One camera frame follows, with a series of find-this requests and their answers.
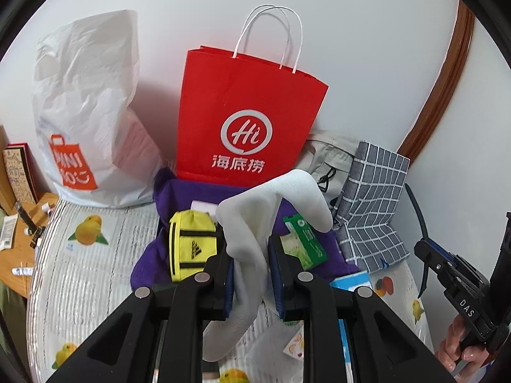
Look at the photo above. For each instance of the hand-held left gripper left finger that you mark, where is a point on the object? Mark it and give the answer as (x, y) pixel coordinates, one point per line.
(228, 287)

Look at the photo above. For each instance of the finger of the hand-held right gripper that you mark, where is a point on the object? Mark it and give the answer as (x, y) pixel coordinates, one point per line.
(439, 257)
(503, 251)

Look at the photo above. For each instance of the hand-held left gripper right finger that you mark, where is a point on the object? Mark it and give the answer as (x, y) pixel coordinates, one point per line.
(276, 271)

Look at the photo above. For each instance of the green wet wipes packet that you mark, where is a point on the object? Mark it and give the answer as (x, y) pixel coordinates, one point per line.
(303, 243)

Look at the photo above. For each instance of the white gloves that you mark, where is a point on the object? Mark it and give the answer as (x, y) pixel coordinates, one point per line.
(247, 223)

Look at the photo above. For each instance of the yellow zip pouch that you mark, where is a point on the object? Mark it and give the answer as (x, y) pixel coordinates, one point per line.
(187, 247)

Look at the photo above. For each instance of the small printed packet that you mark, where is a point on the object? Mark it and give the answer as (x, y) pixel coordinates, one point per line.
(294, 345)

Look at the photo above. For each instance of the white sponge block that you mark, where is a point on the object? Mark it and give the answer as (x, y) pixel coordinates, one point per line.
(199, 206)

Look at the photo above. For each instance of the person's right hand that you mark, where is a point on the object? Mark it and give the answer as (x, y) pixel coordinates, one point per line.
(453, 347)

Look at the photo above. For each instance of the blue tissue box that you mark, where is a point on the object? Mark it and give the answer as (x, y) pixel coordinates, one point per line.
(351, 281)

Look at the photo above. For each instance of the purple cloth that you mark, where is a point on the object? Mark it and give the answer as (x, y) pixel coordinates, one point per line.
(153, 257)

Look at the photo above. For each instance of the grey checked folded cloth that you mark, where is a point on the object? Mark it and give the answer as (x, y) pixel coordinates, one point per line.
(371, 207)

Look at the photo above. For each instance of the beige canvas bag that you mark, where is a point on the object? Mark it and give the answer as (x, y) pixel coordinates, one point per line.
(319, 155)

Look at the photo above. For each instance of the fruit print tablecloth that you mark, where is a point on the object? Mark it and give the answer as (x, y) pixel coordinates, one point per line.
(92, 287)

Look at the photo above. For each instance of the red paper bag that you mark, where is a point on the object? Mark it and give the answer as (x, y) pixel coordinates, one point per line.
(239, 99)

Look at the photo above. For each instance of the small white bottle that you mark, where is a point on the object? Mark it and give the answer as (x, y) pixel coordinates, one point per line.
(47, 206)

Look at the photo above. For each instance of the wooden nightstand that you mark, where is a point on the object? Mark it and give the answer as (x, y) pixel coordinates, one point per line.
(24, 255)

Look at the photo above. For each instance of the small white ointment tube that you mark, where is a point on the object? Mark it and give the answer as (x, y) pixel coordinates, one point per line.
(22, 271)

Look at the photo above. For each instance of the black cosmetic bottle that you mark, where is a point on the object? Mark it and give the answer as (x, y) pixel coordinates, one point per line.
(24, 215)

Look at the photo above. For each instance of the patterned hardcover book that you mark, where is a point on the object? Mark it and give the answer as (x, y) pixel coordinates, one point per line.
(20, 171)

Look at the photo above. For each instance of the white plastic shopping bag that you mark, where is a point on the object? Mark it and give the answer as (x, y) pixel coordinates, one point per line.
(88, 87)

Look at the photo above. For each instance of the brown wooden door frame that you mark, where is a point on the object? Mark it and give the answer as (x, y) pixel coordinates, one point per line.
(443, 87)

